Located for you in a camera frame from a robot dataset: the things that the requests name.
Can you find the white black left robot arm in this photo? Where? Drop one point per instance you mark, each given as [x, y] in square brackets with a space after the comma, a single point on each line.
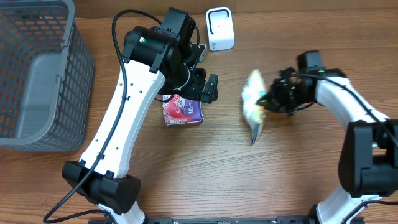
[160, 60]

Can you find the red purple snack packet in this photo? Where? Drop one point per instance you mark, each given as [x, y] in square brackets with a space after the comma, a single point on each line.
[180, 111]

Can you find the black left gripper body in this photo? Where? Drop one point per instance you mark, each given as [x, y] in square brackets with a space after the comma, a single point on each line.
[194, 86]

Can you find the white barcode scanner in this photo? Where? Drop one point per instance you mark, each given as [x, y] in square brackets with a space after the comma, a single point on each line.
[220, 28]

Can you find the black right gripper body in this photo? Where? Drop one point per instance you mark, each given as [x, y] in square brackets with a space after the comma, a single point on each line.
[285, 96]

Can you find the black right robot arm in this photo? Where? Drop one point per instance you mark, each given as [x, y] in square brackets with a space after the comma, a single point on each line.
[367, 167]

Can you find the yellow orange snack bag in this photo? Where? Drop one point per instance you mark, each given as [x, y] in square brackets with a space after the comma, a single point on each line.
[254, 115]

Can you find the grey plastic mesh basket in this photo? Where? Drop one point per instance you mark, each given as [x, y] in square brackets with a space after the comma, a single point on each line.
[47, 74]

